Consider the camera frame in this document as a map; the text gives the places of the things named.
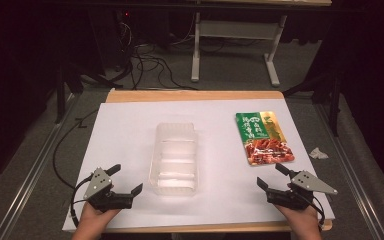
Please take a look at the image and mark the green snack packet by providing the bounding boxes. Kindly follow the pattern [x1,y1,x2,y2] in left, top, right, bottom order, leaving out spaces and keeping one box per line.
[235,110,296,167]

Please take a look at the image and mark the crumpled white paper scrap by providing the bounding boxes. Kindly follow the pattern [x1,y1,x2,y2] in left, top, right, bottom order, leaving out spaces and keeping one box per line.
[309,147,330,160]

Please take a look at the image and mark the person's left hand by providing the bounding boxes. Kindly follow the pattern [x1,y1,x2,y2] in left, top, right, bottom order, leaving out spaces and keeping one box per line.
[75,200,122,240]

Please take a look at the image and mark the person's right hand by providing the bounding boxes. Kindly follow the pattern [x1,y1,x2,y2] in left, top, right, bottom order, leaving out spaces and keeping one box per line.
[274,203,323,240]

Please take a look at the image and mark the white metal desk frame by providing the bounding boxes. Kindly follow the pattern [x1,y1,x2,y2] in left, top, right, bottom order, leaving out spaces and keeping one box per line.
[190,11,288,88]

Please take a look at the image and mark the clear plastic tray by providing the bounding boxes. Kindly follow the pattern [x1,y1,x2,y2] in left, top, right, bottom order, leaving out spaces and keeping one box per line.
[148,121,201,197]

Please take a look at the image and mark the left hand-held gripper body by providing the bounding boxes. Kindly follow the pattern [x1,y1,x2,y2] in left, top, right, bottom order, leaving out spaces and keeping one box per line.
[82,167,135,213]

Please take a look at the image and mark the black cable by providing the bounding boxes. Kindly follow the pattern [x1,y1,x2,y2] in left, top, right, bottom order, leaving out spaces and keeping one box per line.
[69,173,94,229]
[52,108,100,191]

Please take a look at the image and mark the black metal stand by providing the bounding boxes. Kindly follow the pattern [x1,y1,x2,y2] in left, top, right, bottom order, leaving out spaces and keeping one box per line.
[53,63,84,125]
[281,71,343,138]

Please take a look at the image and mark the bundle of black floor cables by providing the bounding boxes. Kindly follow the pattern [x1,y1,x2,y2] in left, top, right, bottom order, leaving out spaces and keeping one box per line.
[113,19,199,92]

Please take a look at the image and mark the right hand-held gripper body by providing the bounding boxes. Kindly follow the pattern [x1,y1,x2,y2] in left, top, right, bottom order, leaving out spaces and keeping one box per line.
[266,170,339,211]

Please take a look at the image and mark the white paper sheet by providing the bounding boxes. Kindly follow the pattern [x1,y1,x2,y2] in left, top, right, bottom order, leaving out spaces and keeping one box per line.
[62,98,336,232]

